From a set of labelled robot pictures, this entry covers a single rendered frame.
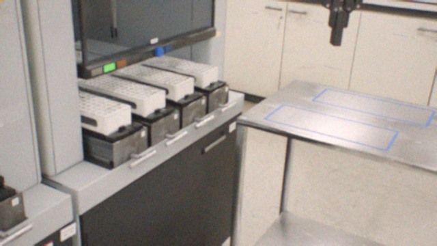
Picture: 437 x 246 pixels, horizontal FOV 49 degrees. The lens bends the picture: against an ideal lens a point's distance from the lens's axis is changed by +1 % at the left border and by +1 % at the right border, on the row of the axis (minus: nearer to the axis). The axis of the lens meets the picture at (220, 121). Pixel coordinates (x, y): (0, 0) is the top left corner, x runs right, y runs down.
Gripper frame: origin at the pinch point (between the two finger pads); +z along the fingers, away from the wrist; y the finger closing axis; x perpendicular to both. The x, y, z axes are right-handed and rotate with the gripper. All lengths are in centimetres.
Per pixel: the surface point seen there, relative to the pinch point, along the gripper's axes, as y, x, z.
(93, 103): -54, 29, 28
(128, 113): -45, 26, 30
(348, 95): 25, 49, 33
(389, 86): 111, 190, 78
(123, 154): -46, 18, 38
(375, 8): 99, 206, 31
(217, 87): -18, 58, 33
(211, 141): -19, 56, 53
